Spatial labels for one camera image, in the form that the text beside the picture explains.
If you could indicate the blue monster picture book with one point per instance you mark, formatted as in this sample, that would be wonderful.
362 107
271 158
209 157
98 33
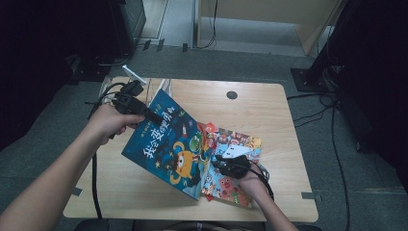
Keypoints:
160 147

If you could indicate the black floor tape strip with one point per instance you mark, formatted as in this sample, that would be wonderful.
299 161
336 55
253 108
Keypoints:
92 111

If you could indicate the grey tape piece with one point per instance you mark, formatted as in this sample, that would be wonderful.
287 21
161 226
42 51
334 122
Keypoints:
77 192
311 195

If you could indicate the clear acrylic book rack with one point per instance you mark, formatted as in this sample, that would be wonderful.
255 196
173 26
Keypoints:
152 88

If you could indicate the dark curtain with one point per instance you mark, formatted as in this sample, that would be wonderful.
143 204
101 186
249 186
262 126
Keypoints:
378 80
32 64

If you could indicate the black metal stand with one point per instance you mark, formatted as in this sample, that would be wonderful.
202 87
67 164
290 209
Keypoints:
308 80

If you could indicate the black cabinet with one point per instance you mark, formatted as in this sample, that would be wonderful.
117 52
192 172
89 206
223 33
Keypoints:
131 19

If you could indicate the white caterpillar board book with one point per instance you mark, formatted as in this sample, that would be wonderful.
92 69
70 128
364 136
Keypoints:
165 86

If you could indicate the black table grommet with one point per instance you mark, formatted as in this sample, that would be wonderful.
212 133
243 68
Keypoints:
232 95

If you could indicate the colourful animals picture book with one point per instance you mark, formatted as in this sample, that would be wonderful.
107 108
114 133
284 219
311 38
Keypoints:
231 189

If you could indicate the person's right hand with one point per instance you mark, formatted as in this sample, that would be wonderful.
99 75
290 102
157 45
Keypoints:
255 184

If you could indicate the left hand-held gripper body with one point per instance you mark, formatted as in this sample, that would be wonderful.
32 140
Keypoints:
128 102

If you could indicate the beige wooden partition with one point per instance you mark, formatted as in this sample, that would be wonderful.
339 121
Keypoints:
256 8

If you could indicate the person's left hand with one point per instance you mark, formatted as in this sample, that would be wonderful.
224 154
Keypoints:
109 123

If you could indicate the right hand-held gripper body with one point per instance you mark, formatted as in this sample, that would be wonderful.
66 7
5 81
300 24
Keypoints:
237 166

